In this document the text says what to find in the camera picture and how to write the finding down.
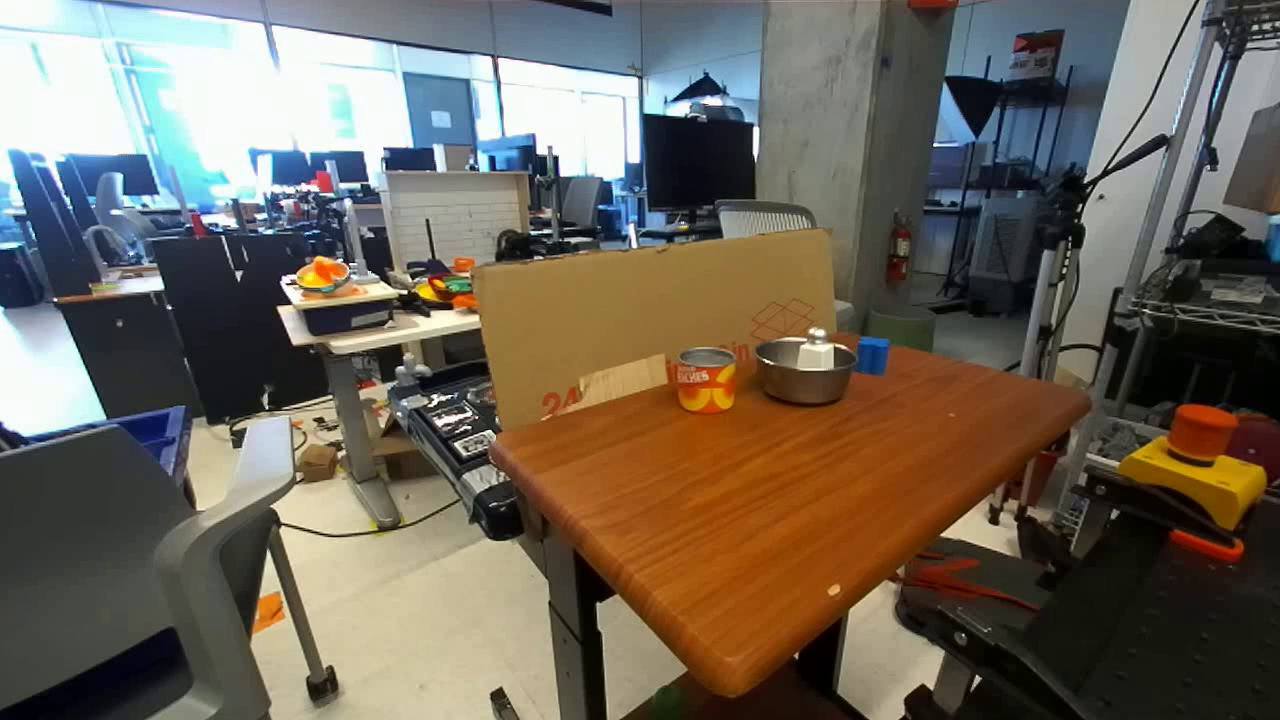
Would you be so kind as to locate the grey office chair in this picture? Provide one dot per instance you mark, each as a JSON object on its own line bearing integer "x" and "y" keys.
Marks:
{"x": 125, "y": 602}

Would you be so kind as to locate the cardboard panel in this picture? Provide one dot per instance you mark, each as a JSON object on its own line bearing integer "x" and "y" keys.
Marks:
{"x": 551, "y": 325}

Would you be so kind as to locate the tray with colourful toys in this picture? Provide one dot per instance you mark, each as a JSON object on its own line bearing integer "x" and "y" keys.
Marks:
{"x": 335, "y": 298}

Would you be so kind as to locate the camera tripod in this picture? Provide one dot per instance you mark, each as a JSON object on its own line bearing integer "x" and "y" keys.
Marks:
{"x": 1057, "y": 287}

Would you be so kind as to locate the yellow emergency stop button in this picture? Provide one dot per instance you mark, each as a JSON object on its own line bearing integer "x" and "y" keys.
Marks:
{"x": 1199, "y": 464}

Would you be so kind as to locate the white object in bowl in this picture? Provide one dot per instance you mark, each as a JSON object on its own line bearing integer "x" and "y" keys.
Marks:
{"x": 819, "y": 352}

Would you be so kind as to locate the orange yellow tin can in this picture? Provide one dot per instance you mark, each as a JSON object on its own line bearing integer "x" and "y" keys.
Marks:
{"x": 706, "y": 376}

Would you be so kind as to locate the blue block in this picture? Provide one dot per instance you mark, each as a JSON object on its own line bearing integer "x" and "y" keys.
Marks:
{"x": 874, "y": 352}

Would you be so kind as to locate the steel bowl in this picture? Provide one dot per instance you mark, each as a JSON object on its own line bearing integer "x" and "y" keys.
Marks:
{"x": 789, "y": 376}

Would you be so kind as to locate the red fire extinguisher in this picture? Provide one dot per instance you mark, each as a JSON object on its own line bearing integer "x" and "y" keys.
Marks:
{"x": 896, "y": 262}

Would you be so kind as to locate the black computer monitor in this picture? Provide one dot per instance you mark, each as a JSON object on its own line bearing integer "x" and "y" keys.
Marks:
{"x": 698, "y": 162}

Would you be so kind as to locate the white side table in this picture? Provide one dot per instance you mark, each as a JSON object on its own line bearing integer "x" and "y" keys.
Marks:
{"x": 351, "y": 371}

